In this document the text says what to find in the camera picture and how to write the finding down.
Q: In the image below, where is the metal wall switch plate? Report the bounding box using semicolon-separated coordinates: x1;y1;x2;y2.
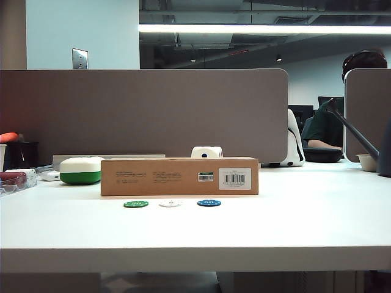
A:
71;48;89;70

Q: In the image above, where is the grey watering can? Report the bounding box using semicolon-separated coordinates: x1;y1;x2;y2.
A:
325;97;391;178

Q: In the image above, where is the white earbud case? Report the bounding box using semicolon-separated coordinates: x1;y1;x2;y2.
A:
40;170;62;181

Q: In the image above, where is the person in green shirt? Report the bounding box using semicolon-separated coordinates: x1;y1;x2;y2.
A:
302;49;389;150

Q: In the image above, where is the long ceiling light strip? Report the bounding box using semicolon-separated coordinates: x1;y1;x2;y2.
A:
139;24;391;35

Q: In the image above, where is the clear plastic chip tray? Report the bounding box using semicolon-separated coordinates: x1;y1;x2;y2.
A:
0;169;39;197

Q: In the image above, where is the red chip stack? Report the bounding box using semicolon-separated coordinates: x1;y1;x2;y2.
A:
0;172;27;184

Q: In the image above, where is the white and green case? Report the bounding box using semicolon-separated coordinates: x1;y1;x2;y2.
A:
59;156;105;186

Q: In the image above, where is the white die with blue dot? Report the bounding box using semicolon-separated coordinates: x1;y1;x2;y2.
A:
191;146;224;159

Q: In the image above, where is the black cup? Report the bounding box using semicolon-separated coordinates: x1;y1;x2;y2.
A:
5;140;40;170

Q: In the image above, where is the brown cardboard box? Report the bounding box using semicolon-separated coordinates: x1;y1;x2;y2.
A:
100;157;260;197

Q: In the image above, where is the black round cushion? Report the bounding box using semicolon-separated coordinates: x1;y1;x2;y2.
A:
304;146;343;163

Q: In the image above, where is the white and black figure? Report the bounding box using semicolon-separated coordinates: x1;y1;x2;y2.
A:
268;108;306;168

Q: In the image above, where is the narrow grey desk divider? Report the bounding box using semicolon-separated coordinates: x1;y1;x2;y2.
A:
343;68;391;163

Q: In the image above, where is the blue poker chip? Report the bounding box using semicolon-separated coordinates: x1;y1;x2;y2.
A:
197;199;223;208

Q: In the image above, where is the wide grey desk divider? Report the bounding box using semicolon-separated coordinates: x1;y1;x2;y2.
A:
0;68;290;167

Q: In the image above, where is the small white bowl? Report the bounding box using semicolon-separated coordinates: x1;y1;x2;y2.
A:
356;153;381;172

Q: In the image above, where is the black monitor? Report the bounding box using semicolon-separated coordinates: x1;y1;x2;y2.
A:
288;104;315;132

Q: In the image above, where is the green poker chip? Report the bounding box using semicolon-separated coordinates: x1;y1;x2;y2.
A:
123;200;150;209

